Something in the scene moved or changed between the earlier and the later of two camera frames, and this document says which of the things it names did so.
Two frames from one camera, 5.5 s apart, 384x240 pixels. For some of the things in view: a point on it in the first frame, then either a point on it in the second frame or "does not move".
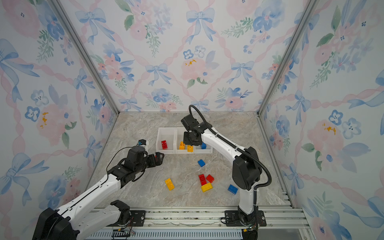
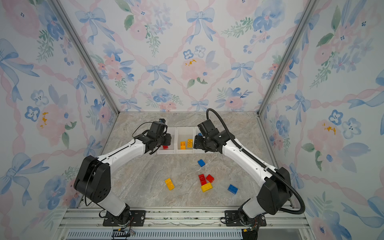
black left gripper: (154, 162) → (168, 137)
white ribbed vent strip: (170, 235) does not move
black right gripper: (185, 138) → (197, 144)
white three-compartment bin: (170, 140) does not move
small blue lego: (201, 163) does not move
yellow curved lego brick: (182, 146) does not move
